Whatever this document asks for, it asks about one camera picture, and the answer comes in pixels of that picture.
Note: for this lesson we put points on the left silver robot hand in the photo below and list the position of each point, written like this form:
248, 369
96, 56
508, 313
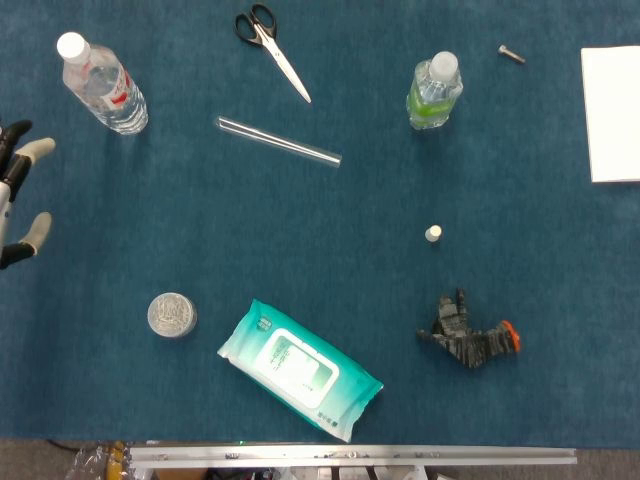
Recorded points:
12, 170

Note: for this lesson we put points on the transparent glass test tube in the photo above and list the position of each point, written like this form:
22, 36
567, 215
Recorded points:
280, 142

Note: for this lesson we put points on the small white cap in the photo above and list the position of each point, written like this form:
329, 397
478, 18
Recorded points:
433, 234

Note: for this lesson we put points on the clear bottle with red label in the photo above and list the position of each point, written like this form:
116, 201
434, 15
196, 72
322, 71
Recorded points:
105, 87

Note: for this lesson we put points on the round clear jar of clips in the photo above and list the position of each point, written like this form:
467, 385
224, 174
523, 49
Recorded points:
171, 315

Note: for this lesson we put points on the crumpled clear plastic bag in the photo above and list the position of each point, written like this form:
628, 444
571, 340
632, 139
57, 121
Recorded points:
90, 462

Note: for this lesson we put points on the teal felt table cover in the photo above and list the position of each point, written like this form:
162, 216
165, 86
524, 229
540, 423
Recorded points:
320, 240

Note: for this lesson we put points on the green wet wipes pack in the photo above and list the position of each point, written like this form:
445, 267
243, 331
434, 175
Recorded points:
300, 367

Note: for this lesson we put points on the clear bottle with green label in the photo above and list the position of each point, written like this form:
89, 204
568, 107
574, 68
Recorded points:
432, 95

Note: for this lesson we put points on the metal bolt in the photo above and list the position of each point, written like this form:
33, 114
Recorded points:
511, 54

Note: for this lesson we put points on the white paper sheet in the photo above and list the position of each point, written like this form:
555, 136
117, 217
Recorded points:
615, 115

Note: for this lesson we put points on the aluminium frame rail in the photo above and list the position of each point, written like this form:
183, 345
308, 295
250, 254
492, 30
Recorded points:
350, 455

